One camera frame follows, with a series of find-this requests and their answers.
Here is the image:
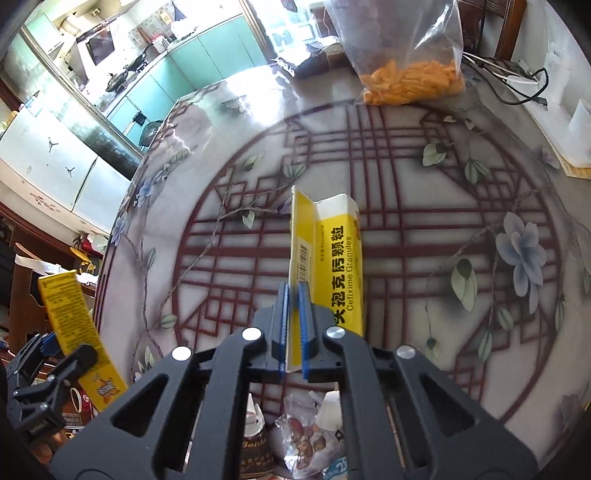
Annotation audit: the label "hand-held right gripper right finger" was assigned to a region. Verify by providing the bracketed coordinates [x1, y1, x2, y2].
[298, 282, 539, 480]

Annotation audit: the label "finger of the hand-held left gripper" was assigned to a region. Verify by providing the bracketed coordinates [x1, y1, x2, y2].
[28, 332, 63, 365]
[14, 344, 99, 402]

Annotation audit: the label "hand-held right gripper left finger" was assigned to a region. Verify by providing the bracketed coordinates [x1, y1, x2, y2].
[48, 282, 291, 480]

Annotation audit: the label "yellow orange carton box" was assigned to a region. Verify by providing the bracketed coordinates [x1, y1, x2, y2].
[37, 271, 129, 412]

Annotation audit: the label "yellow white medicine box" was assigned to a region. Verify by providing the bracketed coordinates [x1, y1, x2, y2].
[286, 185, 366, 374]

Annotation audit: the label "dark brown coffee packet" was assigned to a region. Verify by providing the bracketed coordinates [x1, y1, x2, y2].
[240, 392, 278, 480]

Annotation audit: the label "red round container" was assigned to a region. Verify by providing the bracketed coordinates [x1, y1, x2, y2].
[67, 387, 93, 414]

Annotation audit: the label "red fire extinguisher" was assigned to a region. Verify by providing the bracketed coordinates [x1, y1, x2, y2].
[74, 233, 109, 254]

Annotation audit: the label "clear snack wrapper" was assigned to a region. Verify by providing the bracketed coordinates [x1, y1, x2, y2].
[274, 392, 345, 476]

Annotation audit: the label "table with floral cloth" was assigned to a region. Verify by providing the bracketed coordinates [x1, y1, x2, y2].
[92, 60, 591, 480]

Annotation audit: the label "plastic bag of orange snacks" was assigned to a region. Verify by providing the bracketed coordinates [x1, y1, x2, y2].
[323, 0, 467, 107]

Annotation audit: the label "black wok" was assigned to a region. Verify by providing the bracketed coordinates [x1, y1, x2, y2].
[104, 71, 132, 93]

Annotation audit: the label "teal kitchen cabinets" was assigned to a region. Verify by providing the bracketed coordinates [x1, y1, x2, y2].
[106, 16, 271, 144]

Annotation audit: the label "black frying pan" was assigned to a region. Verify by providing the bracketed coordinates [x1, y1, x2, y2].
[127, 44, 155, 72]

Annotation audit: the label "black range hood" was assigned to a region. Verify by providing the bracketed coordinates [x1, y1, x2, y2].
[76, 28, 118, 70]

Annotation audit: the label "light wooden board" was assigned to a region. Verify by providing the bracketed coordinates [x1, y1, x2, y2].
[522, 60, 591, 181]

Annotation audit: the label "brown wooden chair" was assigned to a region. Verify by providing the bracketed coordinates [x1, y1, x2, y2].
[455, 0, 529, 61]

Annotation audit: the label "black cable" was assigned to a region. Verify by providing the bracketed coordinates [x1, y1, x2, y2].
[462, 51, 550, 109]

